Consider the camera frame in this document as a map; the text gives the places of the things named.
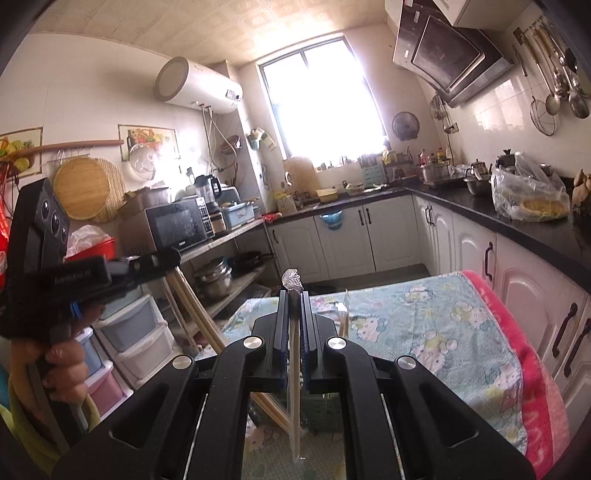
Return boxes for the chopsticks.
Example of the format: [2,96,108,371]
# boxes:
[281,268,304,464]
[166,267,290,433]
[334,290,351,338]

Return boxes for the yellow sleeve forearm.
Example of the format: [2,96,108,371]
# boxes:
[1,363,100,475]

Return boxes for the left hand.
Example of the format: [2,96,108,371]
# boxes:
[10,339,88,412]

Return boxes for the red plastic basin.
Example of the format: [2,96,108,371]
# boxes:
[64,237,116,262]

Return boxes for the dark green utensil basket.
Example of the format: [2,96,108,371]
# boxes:
[301,392,342,434]

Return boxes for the plastic drawer tower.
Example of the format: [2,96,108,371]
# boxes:
[77,288,182,418]

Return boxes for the patterned teal table cloth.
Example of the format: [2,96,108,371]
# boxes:
[193,270,530,480]

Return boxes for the round bamboo tray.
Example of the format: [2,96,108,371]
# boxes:
[52,157,126,223]

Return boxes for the wrapped chopsticks standing in basket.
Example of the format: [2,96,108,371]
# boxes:
[334,290,351,338]

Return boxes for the black microwave oven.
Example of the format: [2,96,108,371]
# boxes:
[118,196,214,256]

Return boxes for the pink blanket under cloth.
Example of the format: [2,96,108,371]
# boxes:
[462,270,570,479]

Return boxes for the stacked steel pots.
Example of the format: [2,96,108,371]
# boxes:
[193,257,232,301]

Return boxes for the blender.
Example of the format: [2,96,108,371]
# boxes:
[193,175,221,215]

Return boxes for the white lower cabinets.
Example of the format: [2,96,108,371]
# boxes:
[267,194,590,433]

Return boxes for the white water heater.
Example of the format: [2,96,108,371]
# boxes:
[153,57,242,114]

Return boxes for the steel kettle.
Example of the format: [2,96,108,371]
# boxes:
[464,160,492,196]

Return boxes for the clear plastic bag of food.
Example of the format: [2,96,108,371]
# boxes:
[490,152,571,222]

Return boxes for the window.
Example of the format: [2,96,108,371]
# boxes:
[259,36,387,166]

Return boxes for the hanging skimmer ladle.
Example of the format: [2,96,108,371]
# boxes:
[529,95,557,137]

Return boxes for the range hood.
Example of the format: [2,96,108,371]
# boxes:
[394,1,512,108]

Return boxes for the wall fan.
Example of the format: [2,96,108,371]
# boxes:
[391,111,421,141]

